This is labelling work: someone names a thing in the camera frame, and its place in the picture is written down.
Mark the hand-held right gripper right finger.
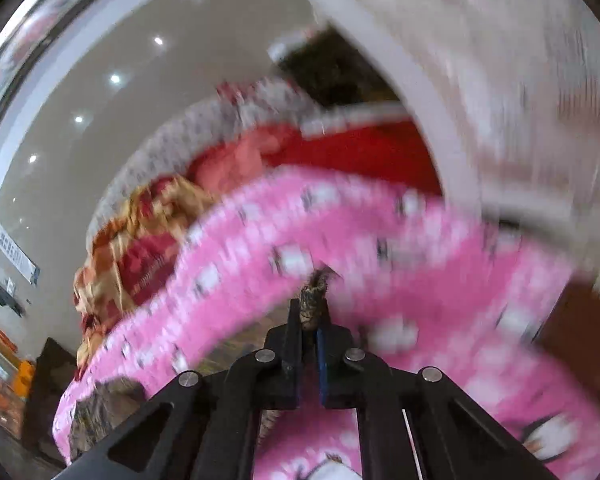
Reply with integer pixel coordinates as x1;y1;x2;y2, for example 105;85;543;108
315;326;557;480

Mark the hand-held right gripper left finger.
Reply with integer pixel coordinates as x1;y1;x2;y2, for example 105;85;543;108
55;299;302;480

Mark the brown floral patterned garment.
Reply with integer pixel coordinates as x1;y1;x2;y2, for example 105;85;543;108
67;267;342;461

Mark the pink penguin printed blanket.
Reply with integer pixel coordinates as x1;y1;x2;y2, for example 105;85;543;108
52;165;600;480

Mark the red and orange floral quilt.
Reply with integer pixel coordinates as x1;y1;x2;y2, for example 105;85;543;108
72;175;227;376

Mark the red bed sheet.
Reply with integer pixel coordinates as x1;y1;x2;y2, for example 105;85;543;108
190;115;442;202

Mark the dark wooden cabinet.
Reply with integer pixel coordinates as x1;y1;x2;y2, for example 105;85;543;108
22;337;82;463

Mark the grey floral pillow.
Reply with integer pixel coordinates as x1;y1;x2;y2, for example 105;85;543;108
87;80;331;241

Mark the dark carved wooden headboard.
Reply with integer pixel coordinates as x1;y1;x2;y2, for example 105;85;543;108
279;29;402;107

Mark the white ornate upholstered chair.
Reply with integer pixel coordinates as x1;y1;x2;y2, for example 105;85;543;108
285;0;600;273

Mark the white wall sign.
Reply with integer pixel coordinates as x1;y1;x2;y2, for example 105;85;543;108
0;222;42;286

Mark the framed wall picture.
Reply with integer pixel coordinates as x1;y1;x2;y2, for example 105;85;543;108
0;0;114;152

